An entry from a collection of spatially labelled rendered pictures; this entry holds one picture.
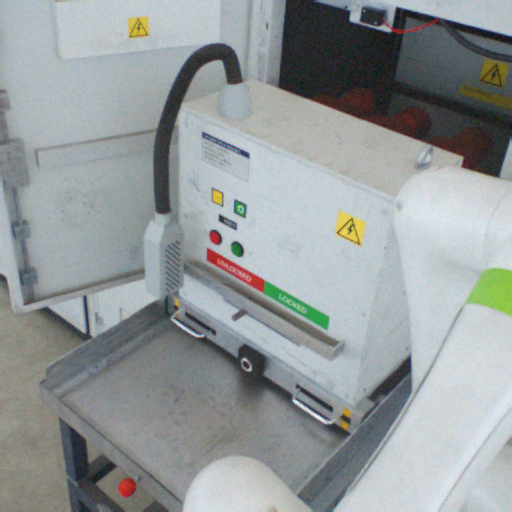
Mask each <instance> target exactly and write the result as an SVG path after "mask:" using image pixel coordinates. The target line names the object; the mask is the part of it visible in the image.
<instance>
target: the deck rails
mask: <svg viewBox="0 0 512 512"><path fill-rule="evenodd" d="M171 315H172V314H171V313H169V312H168V296H167V297H165V298H163V299H155V300H153V302H152V303H150V304H148V305H147V306H144V307H143V308H141V309H139V310H138V311H136V312H134V313H133V314H130V315H128V317H127V318H125V319H123V320H122V321H120V322H117V323H116V324H114V325H112V326H111V327H109V328H108V330H106V331H103V332H102V333H100V334H98V335H97V336H95V337H92V338H91V339H89V340H87V341H86V343H84V344H82V345H80V346H78V347H76V348H75V349H73V350H72V351H70V352H67V353H66V355H64V356H62V357H61V358H59V359H56V360H55V361H53V362H51V363H50V364H48V366H45V367H44V368H45V374H46V381H47V390H48V392H49V393H52V394H53V395H54V396H55V397H56V398H58V399H60V398H63V397H64V396H66V395H67V394H69V392H70V391H72V390H74V389H76V388H77V387H79V386H81V385H82V384H84V383H85V382H86V381H88V380H89V379H91V378H92V377H94V376H95V375H98V374H99V373H101V372H102V370H104V369H105V368H107V367H110V366H111V365H113V364H114V363H116V362H117V361H119V360H120V358H123V357H124V356H126V355H127V354H129V353H130V352H132V351H135V350H136V349H138V348H139V346H141V345H142V344H144V343H145V342H147V341H149V340H151V339H152V338H154V337H155V336H157V335H158V334H160V332H163V331H164V330H166V329H167V328H169V327H170V326H172V325H173V324H174V323H173V322H172V321H171V320H170V319H171ZM60 363H62V364H63V366H62V368H60V369H57V370H56V371H54V372H52V373H51V369H53V368H54V367H56V365H59V364H60ZM386 393H387V394H388V396H387V397H386V398H385V399H384V400H383V401H382V403H381V404H379V405H378V406H377V407H376V408H375V409H374V411H373V412H372V413H371V414H370V415H369V417H368V418H367V419H366V420H365V421H363V422H362V423H361V424H360V425H359V426H358V427H357V428H356V429H355V431H354V432H353V433H352V434H351V433H350V432H347V433H346V434H345V435H344V436H343V437H342V438H341V439H340V441H339V442H338V444H337V445H336V446H335V447H334V448H332V449H331V450H330V451H329V452H328V453H327V454H326V455H325V457H324V458H323V459H322V460H321V461H320V462H319V463H317V464H316V465H315V466H314V467H313V469H312V470H311V471H310V472H309V473H308V475H307V476H306V477H305V478H304V479H302V481H301V482H300V483H299V484H298V485H297V486H296V487H295V488H294V489H293V490H292V492H293V493H294V494H295V495H296V496H297V497H298V498H299V499H301V500H303V502H304V503H305V504H306V505H307V506H309V505H310V504H311V503H312V502H313V500H314V499H316V498H317V496H318V495H319V494H320V493H321V492H322V491H323V489H324V488H325V487H326V486H327V485H328V483H329V482H330V481H332V480H333V479H334V477H335V476H336V475H337V474H338V473H339V472H340V471H341V469H342V468H343V467H344V465H345V464H347V463H348V462H349V461H350V460H351V459H352V458H353V457H354V455H355V453H356V452H357V451H358V450H359V449H360V448H362V447H363V446H364V445H365V444H366V443H367V440H368V439H369V438H370V437H371V436H372V435H373V434H374V433H375V432H376V431H378V430H379V429H380V426H381V425H382V424H383V423H384V422H385V421H386V420H387V419H388V418H389V417H390V416H391V414H393V413H392V412H394V411H395V410H396V409H397V408H398V407H399V406H400V405H401V404H402V403H403V402H404V400H405V398H406V397H407V396H409V395H410V394H411V393H412V366H410V367H409V368H408V369H407V370H406V371H405V372H404V374H403V376H402V377H401V378H400V379H399V380H398V381H397V382H395V383H394V384H393V385H392V386H391V387H390V389H389V390H388V391H387V392H386Z"/></svg>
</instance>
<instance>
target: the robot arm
mask: <svg viewBox="0 0 512 512"><path fill-rule="evenodd" d="M393 226H394V231H395V235H396V241H397V245H398V249H399V256H400V261H401V267H402V274H404V280H405V288H406V296H407V305H408V315H409V326H410V342H411V361H412V395H411V396H410V398H409V401H408V402H406V404H405V405H404V407H403V409H402V410H401V413H400V414H399V416H398V418H397V419H396V421H395V422H394V424H393V425H392V428H390V429H389V431H388V432H387V434H386V435H385V437H384V438H383V441H382V442H381V444H380V445H379V447H378V448H377V449H376V451H374V452H375V453H373V455H372V456H371V458H370V459H369V460H368V462H367V463H366V465H365V467H364V468H363V470H362V471H361V472H360V474H359V475H357V477H356V479H355V480H354V481H353V483H352V484H351V485H350V486H349V489H348V490H347V491H346V492H347V494H346V495H345V497H344V498H342V499H343V500H341V501H340V503H339V504H338V505H337V506H336V508H335V509H334V511H333V512H512V447H511V446H510V444H508V443H505V442H506V441H507V440H509V438H510V437H511V436H512V181H511V180H506V179H502V178H497V177H493V176H489V175H485V174H481V173H478V172H474V171H471V170H468V169H465V168H460V167H456V166H435V167H431V168H428V169H424V170H422V171H420V172H418V173H417V174H415V175H414V176H413V177H411V178H410V179H409V180H408V181H407V182H406V183H405V184H404V186H403V187H401V188H400V191H399V193H398V194H397V197H396V199H395V202H394V207H393ZM183 512H313V510H312V509H310V508H309V507H308V506H307V505H306V504H305V503H304V502H303V500H301V499H299V498H298V497H297V496H296V495H295V494H294V493H293V492H292V490H291V489H290V488H289V487H287V486H286V485H285V484H284V483H283V482H282V481H281V479H280V478H279V477H278V476H277V475H276V474H275V473H273V472H272V471H271V470H270V468H269V467H268V466H267V465H265V464H264V463H262V462H259V461H257V460H254V459H252V457H248V456H239V455H235V456H226V457H225V458H222V459H219V460H217V461H214V462H212V463H210V464H209V465H207V466H206V467H205V469H203V470H201V471H200V472H199V473H198V474H197V476H196V477H195V478H194V481H193V482H192V484H191V485H190V487H188V491H187V493H186V496H185V499H184V506H183Z"/></svg>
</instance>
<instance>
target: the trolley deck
mask: <svg viewBox="0 0 512 512"><path fill-rule="evenodd" d="M39 384H40V391H41V397H42V402H44V404H45V405H46V406H47V407H48V408H49V409H51V410H53V411H54V412H55V413H56V414H57V415H59V416H60V418H61V419H62V420H63V421H64V422H67V423H68V424H69V425H70V426H71V427H72V428H74V429H75V430H76V431H77V433H78V434H80V435H82V436H83V437H84V438H85V439H86V440H87V441H89V442H90V443H91V444H93V445H94V447H96V448H97V449H98V450H99V451H100V452H101V453H103V454H104V455H105V456H106V457H108V458H109V460H111V461H112V462H113V463H114V464H115V465H116V466H118V467H119V468H120V469H122V470H123V471H124V473H126V474H127V475H128V476H129V477H130V478H131V479H134V478H136V477H137V476H138V475H140V476H141V478H142V479H141V480H140V481H138V482H137V483H138V484H139V486H141V487H142V488H143V489H144V490H145V491H147V492H148V493H149V494H151V495H152V496H153V498H155V499H156V500H157V501H158V502H159V503H160V504H162V505H163V506H165V507H166V508H167V510H168V511H170V512H183V506H184V499H185V496H186V493H187V491H188V487H190V485H191V484H192V482H193V481H194V478H195V477H196V476H197V474H198V473H199V472H200V471H201V470H203V469H205V467H206V466H207V465H209V464H210V463H212V462H214V461H217V460H219V459H222V458H225V457H226V456H235V455H239V456H248V457H252V459H254V460H257V461H259V462H262V463H264V464H265V465H267V466H268V467H269V468H270V470H271V471H272V472H273V473H275V474H276V475H277V476H278V477H279V478H280V479H281V481H282V482H283V483H284V484H285V485H286V486H287V487H289V488H290V489H291V490H293V489H294V488H295V487H296V486H297V485H298V484H299V483H300V482H301V481H302V479H304V478H305V477H306V476H307V475H308V473H309V472H310V471H311V470H312V469H313V467H314V466H315V465H316V464H317V463H319V462H320V461H321V460H322V459H323V458H324V457H325V455H326V454H327V453H328V452H329V451H330V450H331V449H332V448H334V447H335V446H336V445H337V444H338V442H339V441H340V439H341V438H342V437H343V436H344V435H345V434H346V433H347V431H346V429H344V428H343V427H341V426H339V425H337V424H336V423H333V424H330V425H327V424H324V423H323V422H320V421H318V419H317V418H315V417H314V416H312V415H311V414H309V413H308V412H305V411H304V410H302V409H301V407H299V406H298V405H297V404H295V403H294V402H293V401H292V397H293V394H291V393H290V392H288V391H287V390H285V389H284V388H282V387H281V386H279V385H278V384H275V383H274V382H272V380H271V379H269V378H268V377H266V376H265V375H261V376H259V377H258V378H256V377H255V376H253V375H252V374H250V373H249V372H247V371H246V370H244V369H242V368H240V366H239V365H238V364H237V357H235V356H234V355H232V354H231V353H229V352H228V350H225V349H224V348H222V347H221V346H219V345H218V344H216V343H215V342H213V341H212V340H209V339H208V338H206V337H203V338H196V337H195V336H192V334H190V333H189V332H187V331H186V330H184V329H183V328H181V327H180V326H178V325H176V324H173V325H172V326H170V327H169V328H167V329H166V330H164V331H163V332H160V334H158V335H157V336H155V337H154V338H152V339H151V340H149V341H147V342H145V343H144V344H142V345H141V346H139V348H138V349H136V350H135V351H132V352H130V353H129V354H127V355H126V356H124V357H123V358H120V360H119V361H117V362H116V363H114V364H113V365H111V366H110V367H107V368H105V369H104V370H102V372H101V373H99V374H98V375H95V376H94V377H92V378H91V379H89V380H88V381H86V382H85V383H84V384H82V385H81V386H79V387H77V388H76V389H74V390H72V391H70V392H69V394H67V395H66V396H64V397H63V398H60V399H58V398H56V397H55V396H54V395H53V394H52V393H49V392H48V390H47V381H46V377H45V379H43V380H42V381H40V382H39ZM411 395H412V393H411V394H410V395H409V396H407V397H406V398H405V400H404V402H403V403H402V404H401V405H400V406H399V407H398V408H397V409H396V410H395V411H394V412H392V413H393V414H391V416H390V417H389V418H388V419H387V420H386V421H385V422H384V423H383V424H382V425H381V426H380V429H379V430H378V431H376V432H375V433H374V434H373V435H372V436H371V437H370V438H369V439H368V440H367V443H366V444H365V445H364V446H363V447H362V448H360V449H359V450H358V451H357V452H356V453H355V455H354V457H353V458H352V459H351V460H350V461H349V462H348V463H347V464H345V465H344V467H343V468H342V469H341V471H340V472H339V473H338V474H337V475H336V476H335V477H334V479H333V480H332V481H330V482H329V483H328V485H327V486H326V487H325V488H324V489H323V491H322V492H321V493H320V494H319V495H318V496H317V498H316V499H314V500H313V502H312V503H311V504H310V505H309V506H308V507H309V508H310V509H312V510H313V512H333V511H334V509H335V508H336V506H337V505H338V504H339V503H340V501H341V500H343V499H342V498H344V497H345V495H346V494H347V492H346V491H347V490H348V489H349V486H350V485H351V484H352V483H353V481H354V480H355V479H356V477H357V475H359V474H360V472H361V471H362V470H363V468H364V467H365V465H366V463H367V462H368V460H369V459H370V458H371V456H372V455H373V453H375V452H374V451H376V449H377V448H378V447H379V445H380V444H381V442H382V441H383V438H384V437H385V435H386V434H387V432H388V431H389V429H390V428H392V425H393V424H394V422H395V421H396V419H397V418H398V416H399V414H400V413H401V410H402V409H403V407H404V405H405V404H406V402H408V401H409V398H410V396H411Z"/></svg>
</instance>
